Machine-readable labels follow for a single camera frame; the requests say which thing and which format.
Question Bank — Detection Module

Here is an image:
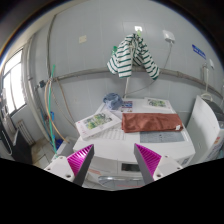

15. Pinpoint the white illustrated box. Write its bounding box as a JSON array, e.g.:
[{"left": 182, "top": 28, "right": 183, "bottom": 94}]
[{"left": 76, "top": 110, "right": 121, "bottom": 139}]

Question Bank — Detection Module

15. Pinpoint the grey horizontal wall pipe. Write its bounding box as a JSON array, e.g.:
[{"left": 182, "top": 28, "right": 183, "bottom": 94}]
[{"left": 53, "top": 66, "right": 220, "bottom": 94}]

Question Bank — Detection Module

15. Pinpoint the white radiator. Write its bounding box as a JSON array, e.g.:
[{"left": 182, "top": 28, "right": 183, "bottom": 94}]
[{"left": 17, "top": 120, "right": 35, "bottom": 146}]

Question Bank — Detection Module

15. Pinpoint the white wall socket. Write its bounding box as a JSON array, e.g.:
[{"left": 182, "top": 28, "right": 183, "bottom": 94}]
[{"left": 163, "top": 30, "right": 175, "bottom": 43}]

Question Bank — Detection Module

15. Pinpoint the blue crumpled cloth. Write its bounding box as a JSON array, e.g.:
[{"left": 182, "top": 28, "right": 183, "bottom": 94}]
[{"left": 103, "top": 93, "right": 123, "bottom": 110}]

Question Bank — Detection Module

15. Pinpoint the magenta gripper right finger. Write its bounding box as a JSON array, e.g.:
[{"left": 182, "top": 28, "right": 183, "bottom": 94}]
[{"left": 134, "top": 144, "right": 182, "bottom": 184}]

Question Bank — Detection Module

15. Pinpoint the yellow hose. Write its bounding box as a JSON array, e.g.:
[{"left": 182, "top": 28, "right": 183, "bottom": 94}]
[{"left": 44, "top": 78, "right": 71, "bottom": 144}]

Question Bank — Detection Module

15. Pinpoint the window with frame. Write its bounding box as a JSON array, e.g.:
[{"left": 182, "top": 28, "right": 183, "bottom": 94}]
[{"left": 3, "top": 49, "right": 25, "bottom": 114}]

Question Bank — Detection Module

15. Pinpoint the small colourful card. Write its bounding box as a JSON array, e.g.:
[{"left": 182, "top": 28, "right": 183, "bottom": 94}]
[{"left": 121, "top": 101, "right": 133, "bottom": 112}]

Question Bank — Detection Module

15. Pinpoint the green hose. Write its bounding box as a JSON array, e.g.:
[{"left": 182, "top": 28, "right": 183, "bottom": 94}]
[{"left": 47, "top": 64, "right": 58, "bottom": 154}]

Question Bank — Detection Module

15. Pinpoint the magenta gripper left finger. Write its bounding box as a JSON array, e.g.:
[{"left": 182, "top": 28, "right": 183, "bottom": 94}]
[{"left": 45, "top": 144, "right": 94, "bottom": 186}]

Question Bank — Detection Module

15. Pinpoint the white illustrated booklet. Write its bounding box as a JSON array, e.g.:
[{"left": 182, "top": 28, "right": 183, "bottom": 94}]
[{"left": 144, "top": 97, "right": 171, "bottom": 109}]

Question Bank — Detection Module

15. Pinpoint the white washing machine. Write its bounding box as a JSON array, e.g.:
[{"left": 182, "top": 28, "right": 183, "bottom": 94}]
[{"left": 73, "top": 99, "right": 195, "bottom": 190}]

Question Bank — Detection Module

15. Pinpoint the brown folded towel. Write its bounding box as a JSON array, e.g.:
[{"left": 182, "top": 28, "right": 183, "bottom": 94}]
[{"left": 122, "top": 113, "right": 183, "bottom": 133}]

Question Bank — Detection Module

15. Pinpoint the green white striped shirt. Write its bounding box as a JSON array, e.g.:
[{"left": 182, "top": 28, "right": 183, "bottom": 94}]
[{"left": 107, "top": 34, "right": 160, "bottom": 80}]

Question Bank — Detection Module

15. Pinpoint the blue wall sign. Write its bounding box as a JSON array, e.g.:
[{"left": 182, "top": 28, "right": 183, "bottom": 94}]
[{"left": 192, "top": 44, "right": 206, "bottom": 60}]

